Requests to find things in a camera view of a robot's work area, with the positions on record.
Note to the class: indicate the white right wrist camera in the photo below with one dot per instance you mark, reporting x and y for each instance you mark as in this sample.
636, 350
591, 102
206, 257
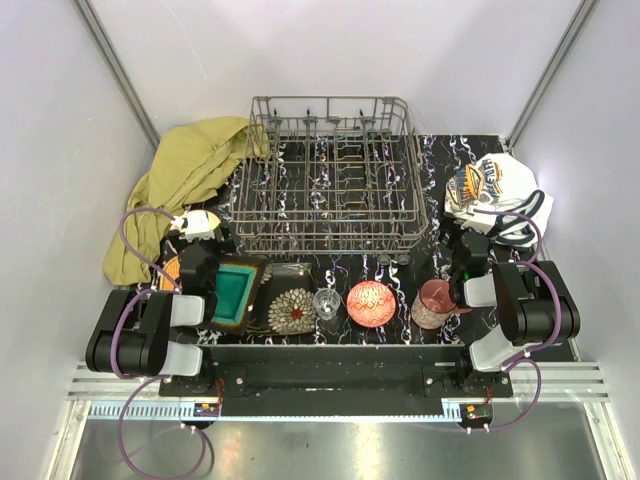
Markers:
480, 222

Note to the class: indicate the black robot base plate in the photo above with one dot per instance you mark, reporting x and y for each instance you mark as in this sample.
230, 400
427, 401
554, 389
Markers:
337, 382

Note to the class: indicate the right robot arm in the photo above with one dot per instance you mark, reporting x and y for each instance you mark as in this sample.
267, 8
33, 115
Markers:
534, 306

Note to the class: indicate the woven bamboo basket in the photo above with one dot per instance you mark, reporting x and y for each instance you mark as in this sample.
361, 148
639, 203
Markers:
172, 268

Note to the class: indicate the teal square ceramic dish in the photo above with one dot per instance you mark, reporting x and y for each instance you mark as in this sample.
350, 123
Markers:
237, 282

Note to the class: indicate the red patterned bowl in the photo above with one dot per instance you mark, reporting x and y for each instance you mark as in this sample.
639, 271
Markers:
371, 304

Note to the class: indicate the grey wire dish rack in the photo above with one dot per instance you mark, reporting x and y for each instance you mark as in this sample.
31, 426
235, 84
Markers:
329, 175

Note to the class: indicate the white printed t-shirt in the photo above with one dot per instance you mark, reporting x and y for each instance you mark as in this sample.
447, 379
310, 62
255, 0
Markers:
499, 182

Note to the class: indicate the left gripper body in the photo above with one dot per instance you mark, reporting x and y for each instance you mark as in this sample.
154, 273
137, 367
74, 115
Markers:
212, 277

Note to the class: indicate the pink skull pattern mug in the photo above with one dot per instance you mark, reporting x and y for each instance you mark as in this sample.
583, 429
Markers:
433, 306

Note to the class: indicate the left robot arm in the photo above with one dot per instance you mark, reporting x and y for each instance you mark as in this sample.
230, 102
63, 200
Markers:
131, 337

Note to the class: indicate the black floral square plate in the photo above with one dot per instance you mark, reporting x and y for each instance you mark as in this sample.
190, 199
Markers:
284, 302

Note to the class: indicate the clear drinking glass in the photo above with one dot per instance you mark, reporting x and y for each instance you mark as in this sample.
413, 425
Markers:
326, 302

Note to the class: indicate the olive green cloth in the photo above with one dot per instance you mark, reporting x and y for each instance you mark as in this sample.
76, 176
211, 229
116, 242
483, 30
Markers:
191, 164

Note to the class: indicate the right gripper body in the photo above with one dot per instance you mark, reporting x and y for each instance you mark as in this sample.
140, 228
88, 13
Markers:
456, 272

